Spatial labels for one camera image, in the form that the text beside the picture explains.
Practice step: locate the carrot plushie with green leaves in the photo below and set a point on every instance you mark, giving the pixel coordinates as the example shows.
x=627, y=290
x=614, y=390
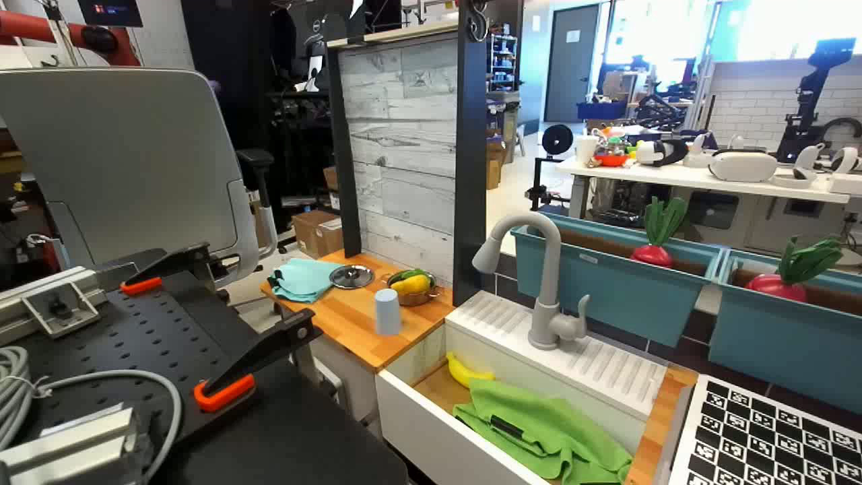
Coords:
x=412, y=288

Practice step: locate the left radish plushie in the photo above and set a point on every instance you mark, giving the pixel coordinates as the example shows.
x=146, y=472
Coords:
x=661, y=222

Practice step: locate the radish plushie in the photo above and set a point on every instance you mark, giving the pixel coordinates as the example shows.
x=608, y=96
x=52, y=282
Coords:
x=661, y=222
x=796, y=269

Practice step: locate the right radish plushie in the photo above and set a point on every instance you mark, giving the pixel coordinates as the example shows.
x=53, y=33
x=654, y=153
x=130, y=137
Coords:
x=796, y=269

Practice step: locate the light blue cup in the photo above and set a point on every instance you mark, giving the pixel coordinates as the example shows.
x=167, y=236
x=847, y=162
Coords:
x=385, y=311

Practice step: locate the cardboard box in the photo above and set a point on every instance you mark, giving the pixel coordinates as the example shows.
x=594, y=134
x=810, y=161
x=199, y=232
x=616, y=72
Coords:
x=319, y=232

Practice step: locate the yellow toy banana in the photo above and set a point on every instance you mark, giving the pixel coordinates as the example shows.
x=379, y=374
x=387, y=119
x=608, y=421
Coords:
x=463, y=375

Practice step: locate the teal cloth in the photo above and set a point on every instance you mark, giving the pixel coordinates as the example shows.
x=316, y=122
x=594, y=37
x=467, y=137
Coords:
x=303, y=278

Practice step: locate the grey toy faucet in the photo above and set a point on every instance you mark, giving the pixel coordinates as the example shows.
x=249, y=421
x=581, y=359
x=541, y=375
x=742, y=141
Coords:
x=548, y=325

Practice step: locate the whitewashed wood backsplash panel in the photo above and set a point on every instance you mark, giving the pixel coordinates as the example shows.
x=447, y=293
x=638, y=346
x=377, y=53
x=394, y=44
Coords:
x=400, y=110

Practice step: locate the green cloth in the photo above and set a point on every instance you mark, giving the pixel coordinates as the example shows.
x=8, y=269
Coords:
x=545, y=434

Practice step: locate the white toy sink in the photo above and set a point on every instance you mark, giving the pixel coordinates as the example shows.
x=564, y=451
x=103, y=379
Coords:
x=416, y=391

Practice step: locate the left teal planter box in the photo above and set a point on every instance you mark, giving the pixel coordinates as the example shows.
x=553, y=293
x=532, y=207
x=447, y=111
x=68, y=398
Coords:
x=643, y=301

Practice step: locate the teal planter box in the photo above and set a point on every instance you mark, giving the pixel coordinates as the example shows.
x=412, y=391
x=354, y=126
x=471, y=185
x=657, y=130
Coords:
x=643, y=301
x=802, y=346

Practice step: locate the front black orange clamp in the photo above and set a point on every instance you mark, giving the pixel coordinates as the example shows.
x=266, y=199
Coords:
x=289, y=342

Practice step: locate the black orange clamp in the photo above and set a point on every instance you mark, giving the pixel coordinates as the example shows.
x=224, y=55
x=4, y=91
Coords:
x=289, y=342
x=150, y=278

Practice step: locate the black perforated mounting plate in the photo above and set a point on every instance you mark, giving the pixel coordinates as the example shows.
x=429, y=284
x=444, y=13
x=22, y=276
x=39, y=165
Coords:
x=97, y=391

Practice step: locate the rear black orange clamp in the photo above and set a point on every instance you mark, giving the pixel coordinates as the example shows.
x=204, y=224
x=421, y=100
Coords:
x=150, y=278

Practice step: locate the grey monitor back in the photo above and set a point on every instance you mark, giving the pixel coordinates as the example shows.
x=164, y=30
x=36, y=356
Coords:
x=132, y=161

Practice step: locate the white background table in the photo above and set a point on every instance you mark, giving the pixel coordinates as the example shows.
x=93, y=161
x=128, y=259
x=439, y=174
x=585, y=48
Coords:
x=766, y=215

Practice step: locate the black white calibration board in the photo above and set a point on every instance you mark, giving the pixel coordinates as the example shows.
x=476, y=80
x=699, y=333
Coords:
x=742, y=439

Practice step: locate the right teal planter box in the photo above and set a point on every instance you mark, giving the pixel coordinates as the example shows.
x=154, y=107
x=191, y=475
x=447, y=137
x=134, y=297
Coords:
x=802, y=346

